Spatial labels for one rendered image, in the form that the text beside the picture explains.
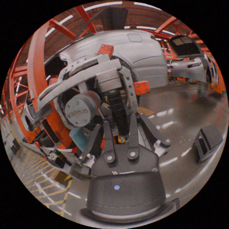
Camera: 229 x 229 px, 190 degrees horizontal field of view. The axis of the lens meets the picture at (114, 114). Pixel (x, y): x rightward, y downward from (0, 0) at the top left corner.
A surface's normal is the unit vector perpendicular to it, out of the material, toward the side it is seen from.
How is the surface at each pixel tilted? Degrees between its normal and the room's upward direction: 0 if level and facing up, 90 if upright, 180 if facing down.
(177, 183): 0
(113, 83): 90
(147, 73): 90
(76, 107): 90
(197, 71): 90
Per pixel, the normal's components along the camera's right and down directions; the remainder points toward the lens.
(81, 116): -0.01, 0.44
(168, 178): -0.28, -0.87
